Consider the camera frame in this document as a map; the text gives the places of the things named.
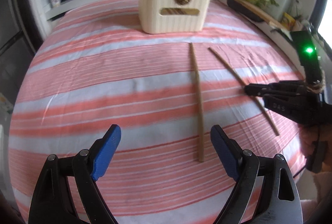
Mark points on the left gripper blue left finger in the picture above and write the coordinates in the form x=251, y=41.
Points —
x=103, y=150

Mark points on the pink striped tablecloth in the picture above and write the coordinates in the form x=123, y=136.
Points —
x=98, y=68

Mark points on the person's right hand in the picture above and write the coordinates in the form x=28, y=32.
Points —
x=307, y=137

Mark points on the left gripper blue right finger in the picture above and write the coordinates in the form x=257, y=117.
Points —
x=229, y=152

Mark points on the wooden chopstick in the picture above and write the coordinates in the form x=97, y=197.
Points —
x=243, y=84
x=200, y=104

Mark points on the grey refrigerator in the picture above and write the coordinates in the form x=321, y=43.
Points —
x=20, y=40

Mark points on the cream utensil holder box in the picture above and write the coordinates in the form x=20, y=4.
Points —
x=169, y=16

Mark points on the wooden cutting board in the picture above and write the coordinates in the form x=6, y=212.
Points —
x=253, y=13

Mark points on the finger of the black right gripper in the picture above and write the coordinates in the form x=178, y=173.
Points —
x=261, y=90

